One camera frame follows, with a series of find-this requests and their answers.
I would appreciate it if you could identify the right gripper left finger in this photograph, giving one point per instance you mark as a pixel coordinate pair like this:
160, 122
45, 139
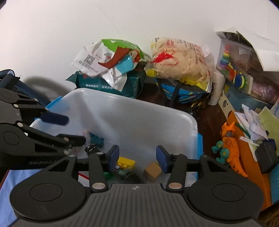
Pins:
98, 164

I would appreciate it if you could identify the teal toy figure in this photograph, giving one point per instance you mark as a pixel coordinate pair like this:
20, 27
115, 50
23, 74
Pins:
97, 141

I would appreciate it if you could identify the crumpled white green snack bag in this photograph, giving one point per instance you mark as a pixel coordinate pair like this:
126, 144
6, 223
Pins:
108, 56

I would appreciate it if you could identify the tan cube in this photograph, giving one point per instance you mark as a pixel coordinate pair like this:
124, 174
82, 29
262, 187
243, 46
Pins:
152, 172

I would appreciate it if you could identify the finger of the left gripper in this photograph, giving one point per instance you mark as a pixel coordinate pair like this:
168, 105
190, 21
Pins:
73, 140
54, 118

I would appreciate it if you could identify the light blue box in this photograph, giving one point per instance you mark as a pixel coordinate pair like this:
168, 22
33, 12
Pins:
274, 184

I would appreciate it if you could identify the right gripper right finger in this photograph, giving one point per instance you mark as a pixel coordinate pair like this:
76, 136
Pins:
174, 164

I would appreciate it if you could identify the orange dinosaur toy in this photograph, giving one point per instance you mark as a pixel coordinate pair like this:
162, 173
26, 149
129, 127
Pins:
228, 149

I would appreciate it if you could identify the prawn cracker bag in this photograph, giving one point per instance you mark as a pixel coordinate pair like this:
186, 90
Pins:
181, 61

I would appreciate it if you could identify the green red toy car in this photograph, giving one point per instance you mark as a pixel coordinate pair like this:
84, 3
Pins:
120, 172

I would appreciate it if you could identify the yellow toy brick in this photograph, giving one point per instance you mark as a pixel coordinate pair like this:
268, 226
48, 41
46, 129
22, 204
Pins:
125, 163

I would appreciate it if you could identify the small black toy car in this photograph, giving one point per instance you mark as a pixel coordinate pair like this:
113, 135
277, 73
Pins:
90, 149

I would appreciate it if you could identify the white paper sheet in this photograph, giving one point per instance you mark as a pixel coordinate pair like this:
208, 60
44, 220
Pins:
265, 49

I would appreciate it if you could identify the teal tissue pack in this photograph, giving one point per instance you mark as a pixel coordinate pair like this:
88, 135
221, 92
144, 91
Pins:
129, 84

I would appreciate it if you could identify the orange box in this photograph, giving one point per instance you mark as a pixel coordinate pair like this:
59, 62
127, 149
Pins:
252, 169

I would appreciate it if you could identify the white plastic bin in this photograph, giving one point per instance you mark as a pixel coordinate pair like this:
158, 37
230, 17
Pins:
137, 127

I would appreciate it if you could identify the clear box with colourful toys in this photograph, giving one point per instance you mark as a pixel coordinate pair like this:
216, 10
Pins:
238, 62

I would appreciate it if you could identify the black small box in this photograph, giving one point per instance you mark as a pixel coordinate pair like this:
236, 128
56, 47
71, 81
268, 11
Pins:
266, 155

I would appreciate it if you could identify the blue cloth mat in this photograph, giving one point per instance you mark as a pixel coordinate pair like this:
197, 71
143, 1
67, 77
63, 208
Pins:
13, 178

